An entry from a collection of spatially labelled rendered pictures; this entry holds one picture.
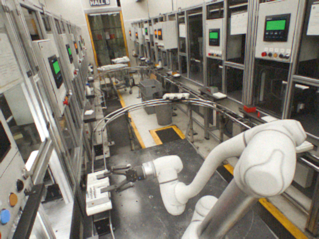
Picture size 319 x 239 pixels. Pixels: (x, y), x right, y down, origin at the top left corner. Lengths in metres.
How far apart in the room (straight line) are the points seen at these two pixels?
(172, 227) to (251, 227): 0.46
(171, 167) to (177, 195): 0.14
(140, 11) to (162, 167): 8.59
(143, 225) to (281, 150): 1.04
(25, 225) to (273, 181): 0.66
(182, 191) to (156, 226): 0.46
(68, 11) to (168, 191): 8.57
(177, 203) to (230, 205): 0.35
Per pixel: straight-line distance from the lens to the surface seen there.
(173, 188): 1.10
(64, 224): 1.34
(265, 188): 0.66
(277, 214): 2.56
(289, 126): 0.82
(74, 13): 9.22
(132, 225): 1.51
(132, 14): 9.34
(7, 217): 0.69
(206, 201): 1.21
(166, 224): 1.48
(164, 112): 4.09
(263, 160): 0.65
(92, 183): 1.57
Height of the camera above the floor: 1.81
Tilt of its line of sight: 24 degrees down
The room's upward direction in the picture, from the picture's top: 7 degrees counter-clockwise
